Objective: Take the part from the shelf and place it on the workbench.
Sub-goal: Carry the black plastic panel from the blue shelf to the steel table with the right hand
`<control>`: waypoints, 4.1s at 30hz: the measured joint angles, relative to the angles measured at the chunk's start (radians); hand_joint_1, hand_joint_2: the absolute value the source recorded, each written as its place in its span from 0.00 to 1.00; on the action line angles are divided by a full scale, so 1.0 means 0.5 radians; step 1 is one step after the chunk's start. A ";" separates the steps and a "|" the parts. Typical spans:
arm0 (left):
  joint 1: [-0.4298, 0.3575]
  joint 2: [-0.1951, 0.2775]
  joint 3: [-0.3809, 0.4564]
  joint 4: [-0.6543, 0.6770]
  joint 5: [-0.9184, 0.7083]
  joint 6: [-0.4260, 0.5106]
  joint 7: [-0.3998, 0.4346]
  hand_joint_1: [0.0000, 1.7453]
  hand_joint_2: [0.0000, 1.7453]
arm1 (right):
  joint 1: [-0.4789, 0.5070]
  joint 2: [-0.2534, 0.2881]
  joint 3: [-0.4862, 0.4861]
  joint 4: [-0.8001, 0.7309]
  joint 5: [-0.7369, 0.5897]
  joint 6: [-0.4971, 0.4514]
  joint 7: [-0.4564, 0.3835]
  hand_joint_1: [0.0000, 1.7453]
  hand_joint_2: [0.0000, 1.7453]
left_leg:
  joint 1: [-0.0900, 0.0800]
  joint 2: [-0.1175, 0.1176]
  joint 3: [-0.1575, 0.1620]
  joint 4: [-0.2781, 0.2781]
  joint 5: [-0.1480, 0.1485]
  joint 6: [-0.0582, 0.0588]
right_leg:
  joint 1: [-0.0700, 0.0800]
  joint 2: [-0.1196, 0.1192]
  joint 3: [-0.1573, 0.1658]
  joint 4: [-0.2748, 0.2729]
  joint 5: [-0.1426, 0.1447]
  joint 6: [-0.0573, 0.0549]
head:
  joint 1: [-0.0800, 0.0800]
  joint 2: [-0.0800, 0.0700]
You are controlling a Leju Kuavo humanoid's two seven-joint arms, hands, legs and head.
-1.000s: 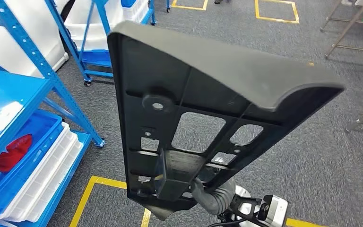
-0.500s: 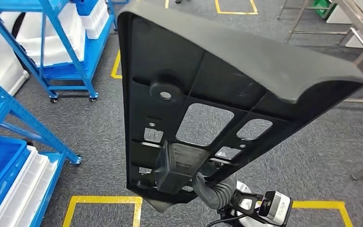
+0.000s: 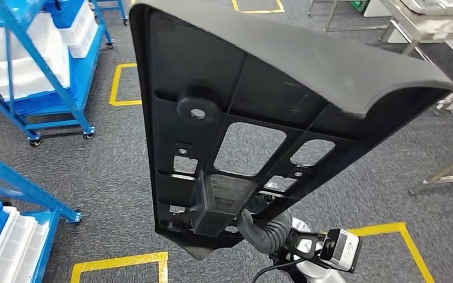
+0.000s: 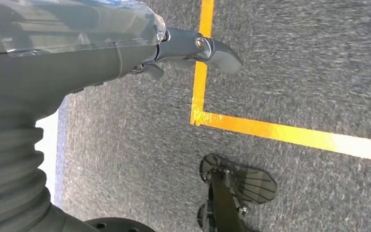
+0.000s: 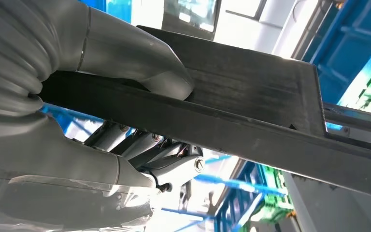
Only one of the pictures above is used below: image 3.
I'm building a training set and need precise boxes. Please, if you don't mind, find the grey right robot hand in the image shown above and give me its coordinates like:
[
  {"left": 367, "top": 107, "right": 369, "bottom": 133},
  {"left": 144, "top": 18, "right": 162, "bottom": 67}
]
[{"left": 236, "top": 209, "right": 294, "bottom": 255}]

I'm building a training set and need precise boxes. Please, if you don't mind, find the black plastic licence plate bracket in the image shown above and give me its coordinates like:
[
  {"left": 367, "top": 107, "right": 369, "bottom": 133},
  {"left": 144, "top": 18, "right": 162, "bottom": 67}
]
[{"left": 129, "top": 0, "right": 453, "bottom": 261}]

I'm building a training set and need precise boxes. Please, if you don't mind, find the blue metal shelf rack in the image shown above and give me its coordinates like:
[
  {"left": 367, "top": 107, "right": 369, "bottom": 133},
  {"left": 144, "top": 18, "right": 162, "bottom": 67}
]
[{"left": 0, "top": 146, "right": 83, "bottom": 283}]

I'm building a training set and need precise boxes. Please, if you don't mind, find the blue shelf rack with casters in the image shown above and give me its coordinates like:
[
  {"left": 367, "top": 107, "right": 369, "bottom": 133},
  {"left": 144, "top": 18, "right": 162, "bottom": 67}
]
[
  {"left": 0, "top": 0, "right": 114, "bottom": 149},
  {"left": 90, "top": 0, "right": 130, "bottom": 26}
]

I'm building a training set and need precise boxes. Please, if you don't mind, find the yellow floor tape square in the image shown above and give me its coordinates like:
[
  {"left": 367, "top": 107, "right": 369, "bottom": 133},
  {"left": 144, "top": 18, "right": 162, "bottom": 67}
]
[{"left": 70, "top": 252, "right": 169, "bottom": 283}]

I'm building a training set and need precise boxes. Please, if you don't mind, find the stainless steel table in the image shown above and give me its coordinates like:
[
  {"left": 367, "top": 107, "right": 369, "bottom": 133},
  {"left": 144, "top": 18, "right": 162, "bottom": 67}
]
[{"left": 379, "top": 0, "right": 453, "bottom": 115}]

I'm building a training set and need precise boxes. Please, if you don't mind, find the grey metal tray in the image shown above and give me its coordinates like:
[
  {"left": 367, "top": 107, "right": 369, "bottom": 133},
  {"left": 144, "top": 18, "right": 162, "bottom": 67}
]
[{"left": 400, "top": 0, "right": 453, "bottom": 17}]

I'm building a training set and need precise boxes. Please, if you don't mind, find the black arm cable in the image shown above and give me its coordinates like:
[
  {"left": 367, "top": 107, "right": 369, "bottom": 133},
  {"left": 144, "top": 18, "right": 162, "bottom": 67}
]
[{"left": 251, "top": 258, "right": 309, "bottom": 283}]

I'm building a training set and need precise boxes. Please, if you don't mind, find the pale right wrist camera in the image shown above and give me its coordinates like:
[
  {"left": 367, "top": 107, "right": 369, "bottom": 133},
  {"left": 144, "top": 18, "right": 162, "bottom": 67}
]
[{"left": 287, "top": 228, "right": 363, "bottom": 274}]

